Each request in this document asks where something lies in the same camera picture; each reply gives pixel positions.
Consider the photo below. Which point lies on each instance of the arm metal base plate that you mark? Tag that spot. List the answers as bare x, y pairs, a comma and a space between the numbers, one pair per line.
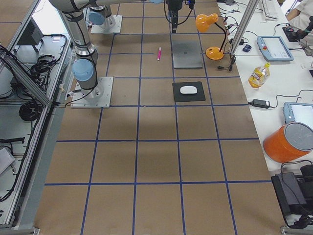
100, 97
109, 25

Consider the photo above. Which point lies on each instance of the pink marker pen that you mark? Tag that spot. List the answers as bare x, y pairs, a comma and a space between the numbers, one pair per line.
159, 54

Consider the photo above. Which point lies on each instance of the black power adapter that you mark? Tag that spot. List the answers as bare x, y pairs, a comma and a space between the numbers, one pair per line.
260, 103

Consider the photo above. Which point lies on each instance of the black equipment box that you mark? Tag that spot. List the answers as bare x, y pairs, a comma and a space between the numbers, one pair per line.
295, 196

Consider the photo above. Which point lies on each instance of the white keyboard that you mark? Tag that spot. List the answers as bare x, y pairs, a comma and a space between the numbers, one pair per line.
269, 10

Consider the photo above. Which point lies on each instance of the blue teach pendant far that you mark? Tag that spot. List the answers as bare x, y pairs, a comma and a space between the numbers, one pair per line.
274, 49

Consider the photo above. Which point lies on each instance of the black mousepad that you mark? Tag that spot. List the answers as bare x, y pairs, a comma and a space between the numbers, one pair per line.
178, 97

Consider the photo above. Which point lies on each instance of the yellow drink bottle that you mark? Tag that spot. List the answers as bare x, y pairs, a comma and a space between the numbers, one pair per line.
259, 76

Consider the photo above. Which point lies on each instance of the white computer mouse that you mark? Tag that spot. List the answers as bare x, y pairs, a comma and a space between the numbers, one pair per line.
188, 90

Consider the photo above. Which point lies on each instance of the blue teach pendant near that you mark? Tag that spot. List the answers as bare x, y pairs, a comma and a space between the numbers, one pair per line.
298, 112

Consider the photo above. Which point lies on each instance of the orange desk lamp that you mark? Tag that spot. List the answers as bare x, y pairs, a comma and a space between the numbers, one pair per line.
215, 51

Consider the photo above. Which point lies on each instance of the silver laptop notebook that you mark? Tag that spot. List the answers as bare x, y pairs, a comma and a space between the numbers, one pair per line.
186, 54

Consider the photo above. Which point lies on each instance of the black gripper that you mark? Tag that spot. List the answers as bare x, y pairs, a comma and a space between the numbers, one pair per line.
173, 5

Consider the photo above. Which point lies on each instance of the small blue checkered pouch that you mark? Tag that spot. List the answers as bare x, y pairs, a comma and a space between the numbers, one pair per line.
247, 48

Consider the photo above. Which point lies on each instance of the blue teach pendant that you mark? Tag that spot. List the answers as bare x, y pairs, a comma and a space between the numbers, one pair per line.
274, 49
298, 112

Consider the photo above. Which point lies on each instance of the aluminium frame post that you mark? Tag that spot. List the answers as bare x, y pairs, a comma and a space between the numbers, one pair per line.
251, 6

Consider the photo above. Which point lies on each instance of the black monitor on side bench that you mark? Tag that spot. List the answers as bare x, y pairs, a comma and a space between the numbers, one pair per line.
32, 36

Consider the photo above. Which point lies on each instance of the orange cylinder container grey lid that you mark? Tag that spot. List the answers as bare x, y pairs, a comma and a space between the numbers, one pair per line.
289, 142

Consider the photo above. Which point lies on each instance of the person in white shirt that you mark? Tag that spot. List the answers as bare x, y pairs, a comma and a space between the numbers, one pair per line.
299, 16

